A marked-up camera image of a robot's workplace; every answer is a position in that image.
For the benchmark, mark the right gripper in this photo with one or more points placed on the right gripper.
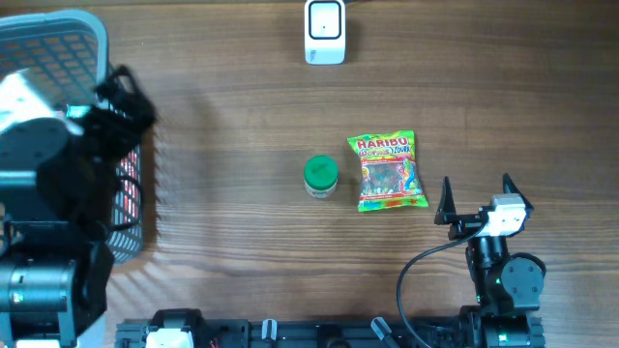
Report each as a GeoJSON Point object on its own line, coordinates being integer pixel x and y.
{"type": "Point", "coordinates": [464, 223]}

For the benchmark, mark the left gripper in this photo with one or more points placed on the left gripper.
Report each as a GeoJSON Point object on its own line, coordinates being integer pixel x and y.
{"type": "Point", "coordinates": [112, 114]}

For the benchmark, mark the Haribo gummy candy bag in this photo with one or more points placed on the Haribo gummy candy bag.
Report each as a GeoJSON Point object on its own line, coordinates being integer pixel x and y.
{"type": "Point", "coordinates": [389, 171]}

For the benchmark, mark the green lid jar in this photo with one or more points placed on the green lid jar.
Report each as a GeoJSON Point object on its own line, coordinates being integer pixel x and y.
{"type": "Point", "coordinates": [321, 175]}

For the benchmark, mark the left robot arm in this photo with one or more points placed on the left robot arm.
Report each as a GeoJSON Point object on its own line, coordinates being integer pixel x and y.
{"type": "Point", "coordinates": [58, 185]}

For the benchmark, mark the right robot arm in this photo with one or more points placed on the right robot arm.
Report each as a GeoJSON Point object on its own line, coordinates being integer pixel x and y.
{"type": "Point", "coordinates": [508, 285]}

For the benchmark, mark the white barcode scanner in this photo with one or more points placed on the white barcode scanner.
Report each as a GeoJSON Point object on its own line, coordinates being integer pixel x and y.
{"type": "Point", "coordinates": [324, 32]}

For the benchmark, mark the grey plastic shopping basket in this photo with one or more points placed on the grey plastic shopping basket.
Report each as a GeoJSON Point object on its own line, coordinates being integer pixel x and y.
{"type": "Point", "coordinates": [69, 50]}

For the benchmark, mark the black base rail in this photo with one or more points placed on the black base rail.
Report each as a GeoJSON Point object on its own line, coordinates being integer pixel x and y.
{"type": "Point", "coordinates": [188, 328]}

